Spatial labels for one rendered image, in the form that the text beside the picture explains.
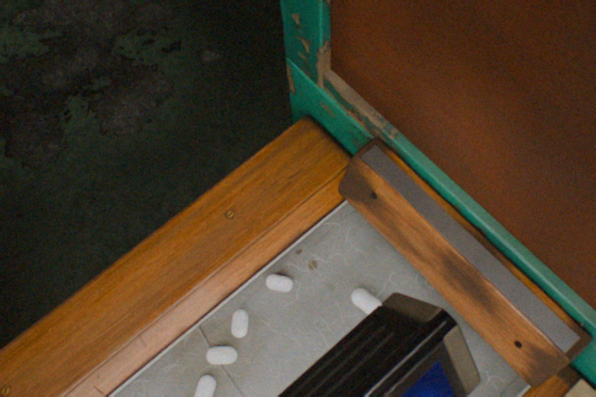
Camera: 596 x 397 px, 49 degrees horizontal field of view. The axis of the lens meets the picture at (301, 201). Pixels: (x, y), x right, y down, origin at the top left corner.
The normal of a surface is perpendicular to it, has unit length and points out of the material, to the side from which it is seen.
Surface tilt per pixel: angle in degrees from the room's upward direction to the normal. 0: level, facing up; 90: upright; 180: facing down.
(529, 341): 65
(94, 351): 0
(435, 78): 90
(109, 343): 0
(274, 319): 0
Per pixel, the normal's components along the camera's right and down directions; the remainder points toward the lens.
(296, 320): -0.04, -0.40
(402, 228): -0.71, 0.41
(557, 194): -0.76, 0.61
